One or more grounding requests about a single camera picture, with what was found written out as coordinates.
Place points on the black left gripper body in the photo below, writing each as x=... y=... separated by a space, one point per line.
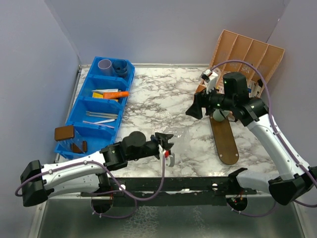
x=152 y=147

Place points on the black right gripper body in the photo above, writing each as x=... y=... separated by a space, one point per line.
x=214 y=100

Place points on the green plastic cup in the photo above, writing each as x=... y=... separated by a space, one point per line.
x=219 y=115

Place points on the dark blue plastic cup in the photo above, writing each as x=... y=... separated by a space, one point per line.
x=120 y=68

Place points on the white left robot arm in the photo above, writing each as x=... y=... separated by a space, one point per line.
x=40 y=182

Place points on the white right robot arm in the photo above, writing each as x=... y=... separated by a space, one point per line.
x=295 y=176

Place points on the brown oval wooden tray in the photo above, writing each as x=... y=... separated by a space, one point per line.
x=224 y=141

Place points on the peach compartment organizer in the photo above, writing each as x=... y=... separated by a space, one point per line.
x=232 y=46

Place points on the blue plastic bin organizer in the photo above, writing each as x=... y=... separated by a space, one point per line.
x=98 y=137

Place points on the brown lid clear box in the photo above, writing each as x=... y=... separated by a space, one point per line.
x=70 y=139

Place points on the lilac plastic cup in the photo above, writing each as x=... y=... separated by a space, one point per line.
x=105 y=67

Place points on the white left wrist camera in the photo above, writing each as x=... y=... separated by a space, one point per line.
x=169 y=158

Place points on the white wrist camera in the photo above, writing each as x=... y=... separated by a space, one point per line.
x=210 y=78
x=169 y=158

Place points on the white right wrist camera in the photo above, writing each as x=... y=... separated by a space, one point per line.
x=210 y=78

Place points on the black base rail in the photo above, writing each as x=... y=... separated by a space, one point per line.
x=179 y=191

